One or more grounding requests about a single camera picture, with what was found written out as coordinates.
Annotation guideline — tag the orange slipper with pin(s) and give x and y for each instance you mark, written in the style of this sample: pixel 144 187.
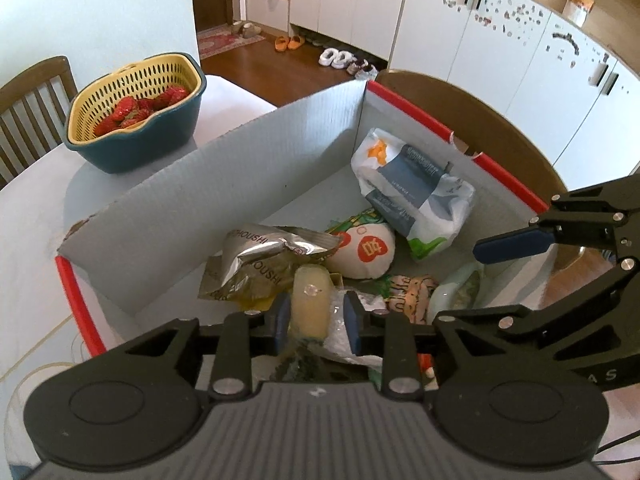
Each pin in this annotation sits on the orange slipper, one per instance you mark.
pixel 281 43
pixel 297 42

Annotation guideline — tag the beige slippers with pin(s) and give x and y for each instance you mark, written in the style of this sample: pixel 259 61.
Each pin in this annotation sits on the beige slippers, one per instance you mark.
pixel 246 29

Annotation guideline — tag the wooden round-back chair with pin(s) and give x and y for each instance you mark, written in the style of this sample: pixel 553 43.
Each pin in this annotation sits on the wooden round-back chair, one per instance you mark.
pixel 475 110

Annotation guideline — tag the wooden slat-back chair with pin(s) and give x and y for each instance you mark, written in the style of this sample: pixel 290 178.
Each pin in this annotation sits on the wooden slat-back chair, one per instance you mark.
pixel 30 85

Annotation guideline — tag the white blue green pouch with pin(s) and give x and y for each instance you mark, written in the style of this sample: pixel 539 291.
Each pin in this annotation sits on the white blue green pouch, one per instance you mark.
pixel 415 185

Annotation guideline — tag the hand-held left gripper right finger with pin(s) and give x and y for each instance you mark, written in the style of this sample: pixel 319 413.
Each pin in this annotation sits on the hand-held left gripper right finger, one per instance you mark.
pixel 353 325

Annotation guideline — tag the red patterned rug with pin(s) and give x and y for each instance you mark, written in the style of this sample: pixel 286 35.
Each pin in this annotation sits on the red patterned rug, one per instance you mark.
pixel 220 44

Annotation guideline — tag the clear plastic bag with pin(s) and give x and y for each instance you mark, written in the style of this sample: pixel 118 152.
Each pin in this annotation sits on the clear plastic bag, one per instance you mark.
pixel 372 305

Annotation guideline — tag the silver foil snack packet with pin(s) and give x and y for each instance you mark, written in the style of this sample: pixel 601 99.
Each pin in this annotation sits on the silver foil snack packet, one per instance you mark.
pixel 250 260

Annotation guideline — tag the white round plush pouch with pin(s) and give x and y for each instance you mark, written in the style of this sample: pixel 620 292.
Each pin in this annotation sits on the white round plush pouch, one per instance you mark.
pixel 365 255

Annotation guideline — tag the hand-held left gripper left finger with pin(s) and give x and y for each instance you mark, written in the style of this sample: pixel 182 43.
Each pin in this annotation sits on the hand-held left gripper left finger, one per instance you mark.
pixel 282 320

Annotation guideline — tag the red cardboard box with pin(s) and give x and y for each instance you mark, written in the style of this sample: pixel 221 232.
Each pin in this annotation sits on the red cardboard box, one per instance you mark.
pixel 200 200

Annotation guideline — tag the white shoe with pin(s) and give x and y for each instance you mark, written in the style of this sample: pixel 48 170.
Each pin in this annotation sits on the white shoe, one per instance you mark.
pixel 344 60
pixel 328 56

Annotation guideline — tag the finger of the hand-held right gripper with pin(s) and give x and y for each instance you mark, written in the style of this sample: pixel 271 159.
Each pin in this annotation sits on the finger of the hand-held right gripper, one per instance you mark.
pixel 515 246
pixel 480 316

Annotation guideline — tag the grey shoes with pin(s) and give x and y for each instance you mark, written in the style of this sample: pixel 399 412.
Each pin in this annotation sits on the grey shoes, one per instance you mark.
pixel 362 68

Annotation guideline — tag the mint correction tape dispenser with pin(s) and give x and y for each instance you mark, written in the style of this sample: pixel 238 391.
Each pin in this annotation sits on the mint correction tape dispenser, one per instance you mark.
pixel 452 295

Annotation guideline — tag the pile of strawberries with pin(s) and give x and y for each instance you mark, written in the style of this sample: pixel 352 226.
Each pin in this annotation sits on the pile of strawberries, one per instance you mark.
pixel 125 110

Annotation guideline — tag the white wall cabinet unit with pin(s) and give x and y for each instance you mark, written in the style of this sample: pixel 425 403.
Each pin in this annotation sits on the white wall cabinet unit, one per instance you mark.
pixel 435 20

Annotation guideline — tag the blue and yellow colander basket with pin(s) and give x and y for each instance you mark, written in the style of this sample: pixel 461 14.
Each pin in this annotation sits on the blue and yellow colander basket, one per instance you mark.
pixel 150 145

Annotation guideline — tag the yellow and white bag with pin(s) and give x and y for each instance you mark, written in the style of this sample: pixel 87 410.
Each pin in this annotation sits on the yellow and white bag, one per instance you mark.
pixel 580 5

